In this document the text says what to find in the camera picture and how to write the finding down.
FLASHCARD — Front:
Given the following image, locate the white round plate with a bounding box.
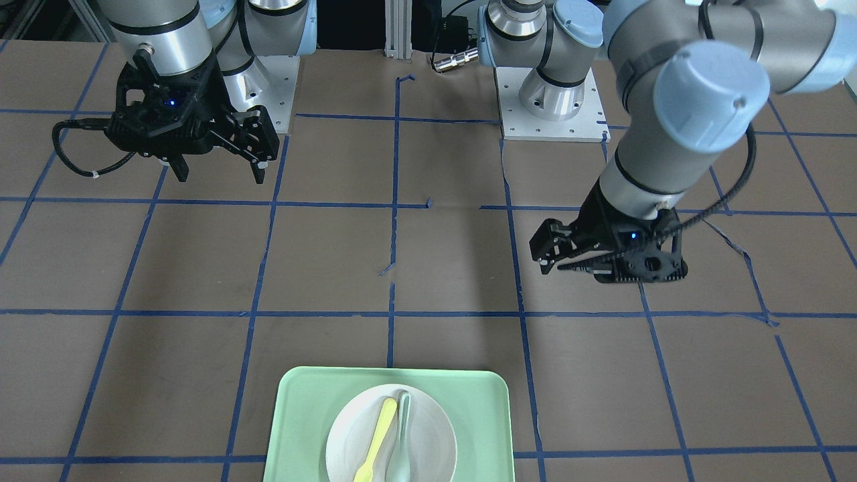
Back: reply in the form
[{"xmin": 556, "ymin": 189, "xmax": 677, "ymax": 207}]
[{"xmin": 324, "ymin": 384, "xmax": 458, "ymax": 481}]

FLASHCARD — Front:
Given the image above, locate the light green plastic tray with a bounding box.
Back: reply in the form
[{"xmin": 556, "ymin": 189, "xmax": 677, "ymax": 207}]
[{"xmin": 263, "ymin": 366, "xmax": 516, "ymax": 481}]

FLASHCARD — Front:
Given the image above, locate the black power brick background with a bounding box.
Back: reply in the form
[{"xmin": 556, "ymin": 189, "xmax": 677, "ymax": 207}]
[{"xmin": 439, "ymin": 15, "xmax": 469, "ymax": 50}]

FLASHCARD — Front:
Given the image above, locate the aluminium frame post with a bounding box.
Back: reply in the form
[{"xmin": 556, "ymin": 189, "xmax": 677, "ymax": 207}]
[{"xmin": 384, "ymin": 0, "xmax": 412, "ymax": 63}]

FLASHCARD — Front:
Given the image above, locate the metal cable connector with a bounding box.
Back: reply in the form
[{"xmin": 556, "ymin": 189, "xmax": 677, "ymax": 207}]
[{"xmin": 431, "ymin": 47, "xmax": 479, "ymax": 74}]

